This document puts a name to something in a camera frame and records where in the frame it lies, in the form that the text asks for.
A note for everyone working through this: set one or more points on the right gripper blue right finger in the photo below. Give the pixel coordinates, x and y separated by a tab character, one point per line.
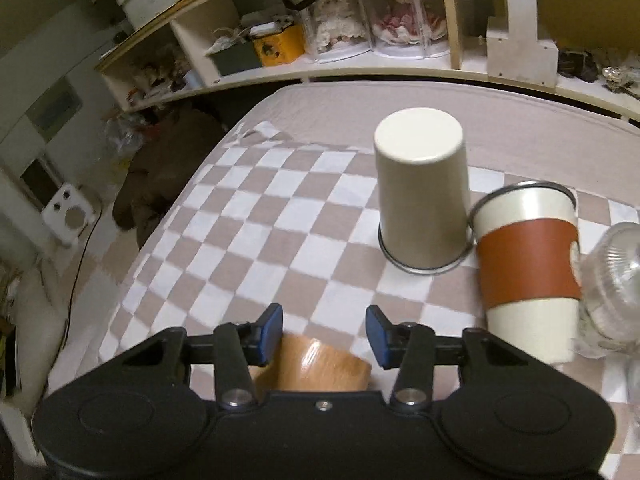
407	348

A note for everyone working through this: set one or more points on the cream cup upside down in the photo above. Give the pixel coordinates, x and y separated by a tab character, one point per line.
423	190

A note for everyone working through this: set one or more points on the cream cup with brown sleeve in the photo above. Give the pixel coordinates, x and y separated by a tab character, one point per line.
527	248

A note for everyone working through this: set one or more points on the yellow box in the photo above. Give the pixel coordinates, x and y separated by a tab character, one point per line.
282	48

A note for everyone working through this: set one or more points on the doll in white dress case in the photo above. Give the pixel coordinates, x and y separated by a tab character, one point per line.
335	30

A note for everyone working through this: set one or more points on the wooden wall shelf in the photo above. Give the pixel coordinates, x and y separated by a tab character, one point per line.
583	50

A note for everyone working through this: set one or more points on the dark brown plush blanket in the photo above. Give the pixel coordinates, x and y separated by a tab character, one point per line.
162	167

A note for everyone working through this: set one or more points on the dark green box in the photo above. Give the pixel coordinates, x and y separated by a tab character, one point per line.
235	59

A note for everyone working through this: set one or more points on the clear glass decanter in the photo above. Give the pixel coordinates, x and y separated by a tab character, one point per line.
609	311

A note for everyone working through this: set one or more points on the checkered table cloth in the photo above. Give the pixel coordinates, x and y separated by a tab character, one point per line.
285	209

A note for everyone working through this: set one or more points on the brown bamboo cup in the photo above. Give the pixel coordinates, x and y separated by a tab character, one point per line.
303	364

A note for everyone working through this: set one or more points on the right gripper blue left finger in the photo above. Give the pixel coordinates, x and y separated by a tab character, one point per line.
237	347

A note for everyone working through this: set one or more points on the doll in pink dress case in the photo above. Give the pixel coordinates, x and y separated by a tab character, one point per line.
411	29

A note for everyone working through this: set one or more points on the white small heater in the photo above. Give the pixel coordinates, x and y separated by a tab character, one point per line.
67	214

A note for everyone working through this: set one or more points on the white wooden stand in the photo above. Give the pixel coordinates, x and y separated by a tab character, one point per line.
519	49

